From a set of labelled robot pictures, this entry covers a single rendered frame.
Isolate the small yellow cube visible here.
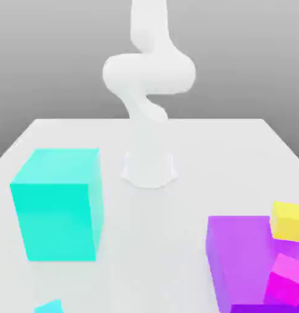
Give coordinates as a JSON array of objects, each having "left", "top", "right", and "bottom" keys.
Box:
[{"left": 269, "top": 201, "right": 299, "bottom": 243}]

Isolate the small cyan cube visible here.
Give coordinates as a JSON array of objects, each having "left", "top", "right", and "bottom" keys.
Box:
[{"left": 33, "top": 298, "right": 64, "bottom": 313}]

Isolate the small magenta cube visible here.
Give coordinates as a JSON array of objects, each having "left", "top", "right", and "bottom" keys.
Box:
[{"left": 263, "top": 252, "right": 299, "bottom": 307}]

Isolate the large cyan box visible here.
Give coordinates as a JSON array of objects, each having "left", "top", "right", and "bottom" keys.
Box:
[{"left": 9, "top": 147, "right": 105, "bottom": 262}]

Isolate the large purple box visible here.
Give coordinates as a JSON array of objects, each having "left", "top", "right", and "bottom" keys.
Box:
[{"left": 205, "top": 215, "right": 299, "bottom": 313}]

